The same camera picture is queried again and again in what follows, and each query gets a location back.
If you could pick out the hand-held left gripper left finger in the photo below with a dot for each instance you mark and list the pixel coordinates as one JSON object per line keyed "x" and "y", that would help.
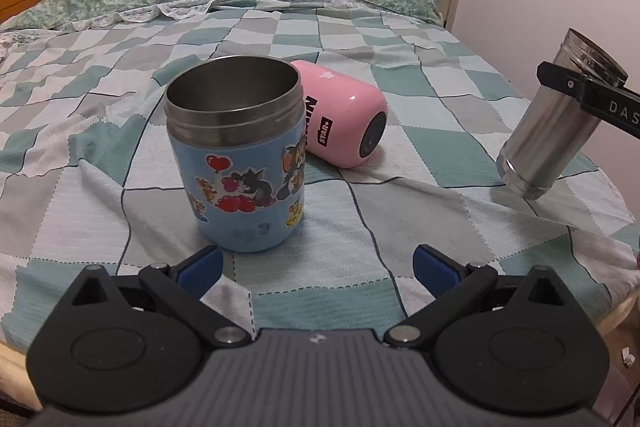
{"x": 204, "y": 268}

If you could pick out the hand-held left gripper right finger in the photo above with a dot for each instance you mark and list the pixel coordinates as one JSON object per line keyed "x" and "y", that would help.
{"x": 434, "y": 269}

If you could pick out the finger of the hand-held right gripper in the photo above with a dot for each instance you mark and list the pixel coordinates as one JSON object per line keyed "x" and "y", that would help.
{"x": 560, "y": 79}

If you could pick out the stainless steel cup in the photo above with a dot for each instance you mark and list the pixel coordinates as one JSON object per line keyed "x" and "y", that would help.
{"x": 540, "y": 142}

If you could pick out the blue cartoon sticker cup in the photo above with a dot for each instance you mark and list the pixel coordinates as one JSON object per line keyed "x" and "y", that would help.
{"x": 240, "y": 187}

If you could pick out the pink cup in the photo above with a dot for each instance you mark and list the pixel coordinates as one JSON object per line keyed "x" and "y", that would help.
{"x": 345, "y": 107}

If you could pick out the checkered bed blanket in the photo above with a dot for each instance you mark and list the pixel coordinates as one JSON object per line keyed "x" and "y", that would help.
{"x": 400, "y": 217}

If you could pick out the white lace cloth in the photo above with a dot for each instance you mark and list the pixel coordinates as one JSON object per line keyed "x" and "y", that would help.
{"x": 165, "y": 11}

